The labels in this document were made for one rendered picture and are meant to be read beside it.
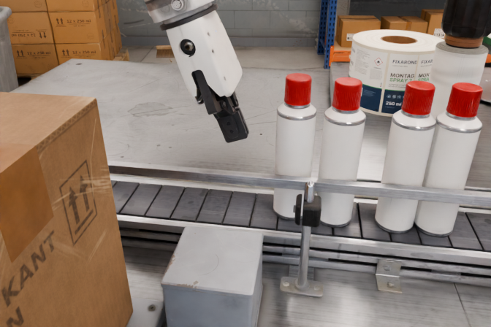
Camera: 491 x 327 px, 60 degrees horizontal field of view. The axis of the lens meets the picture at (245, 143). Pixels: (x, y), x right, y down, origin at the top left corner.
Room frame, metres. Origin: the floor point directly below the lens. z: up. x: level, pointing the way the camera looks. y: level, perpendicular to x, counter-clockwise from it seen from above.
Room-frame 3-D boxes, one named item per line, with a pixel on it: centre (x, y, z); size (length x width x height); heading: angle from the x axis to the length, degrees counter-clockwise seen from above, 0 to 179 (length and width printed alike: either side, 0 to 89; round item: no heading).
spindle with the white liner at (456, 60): (0.74, -0.38, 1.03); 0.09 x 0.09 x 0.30
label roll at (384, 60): (0.95, -0.34, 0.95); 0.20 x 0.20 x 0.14
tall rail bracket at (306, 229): (0.43, -0.08, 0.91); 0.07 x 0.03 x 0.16; 171
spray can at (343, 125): (0.49, -0.13, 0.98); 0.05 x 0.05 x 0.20
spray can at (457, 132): (0.47, -0.26, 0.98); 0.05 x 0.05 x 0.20
